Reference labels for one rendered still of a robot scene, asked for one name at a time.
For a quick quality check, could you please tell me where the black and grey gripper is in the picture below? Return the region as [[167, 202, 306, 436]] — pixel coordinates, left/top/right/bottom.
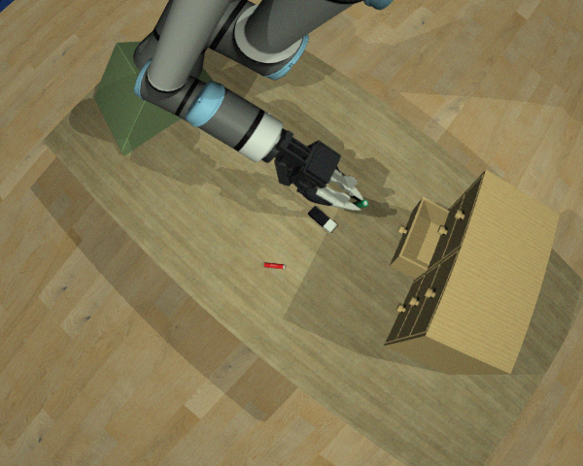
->
[[262, 128, 363, 211]]

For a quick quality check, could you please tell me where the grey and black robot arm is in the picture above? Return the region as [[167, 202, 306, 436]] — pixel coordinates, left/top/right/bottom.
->
[[133, 0, 361, 162]]

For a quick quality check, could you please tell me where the brown wooden drawer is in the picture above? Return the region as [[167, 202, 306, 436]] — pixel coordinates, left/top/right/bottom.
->
[[386, 277, 424, 343], [411, 251, 458, 336], [397, 265, 440, 340], [429, 196, 464, 269], [390, 198, 449, 279], [444, 177, 483, 258]]

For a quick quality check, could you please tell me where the light wooden chest of drawers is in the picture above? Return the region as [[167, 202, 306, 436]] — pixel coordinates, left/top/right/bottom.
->
[[384, 170, 559, 375]]

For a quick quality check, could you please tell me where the red battery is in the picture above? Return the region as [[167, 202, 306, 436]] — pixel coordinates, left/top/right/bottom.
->
[[264, 262, 285, 269]]

